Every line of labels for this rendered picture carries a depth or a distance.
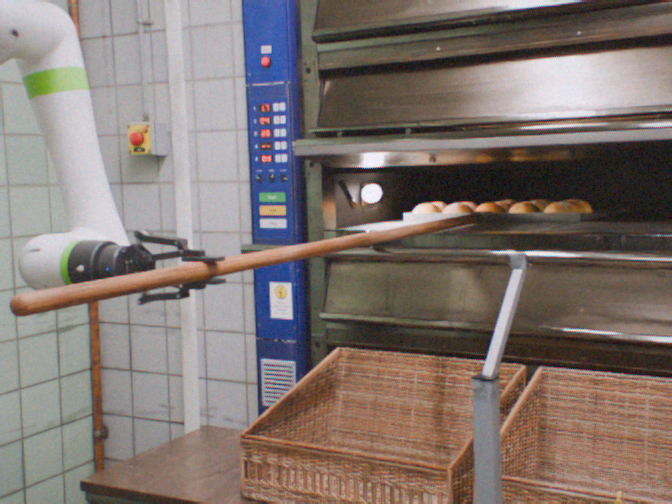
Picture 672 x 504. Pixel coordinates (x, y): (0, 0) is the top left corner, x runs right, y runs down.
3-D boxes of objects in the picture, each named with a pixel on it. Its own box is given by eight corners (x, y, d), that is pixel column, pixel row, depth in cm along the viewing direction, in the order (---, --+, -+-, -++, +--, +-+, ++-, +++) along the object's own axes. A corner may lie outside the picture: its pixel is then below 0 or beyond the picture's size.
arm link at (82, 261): (64, 294, 162) (61, 242, 161) (112, 285, 172) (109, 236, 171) (91, 296, 159) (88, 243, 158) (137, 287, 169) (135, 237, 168)
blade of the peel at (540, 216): (580, 222, 262) (580, 212, 262) (403, 221, 289) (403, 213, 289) (609, 214, 294) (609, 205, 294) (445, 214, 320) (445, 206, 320)
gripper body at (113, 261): (124, 240, 166) (165, 241, 162) (127, 287, 167) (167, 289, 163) (94, 244, 160) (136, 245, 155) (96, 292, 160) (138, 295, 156)
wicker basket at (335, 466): (339, 441, 261) (337, 345, 258) (533, 473, 232) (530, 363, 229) (235, 499, 220) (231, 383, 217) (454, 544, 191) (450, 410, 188)
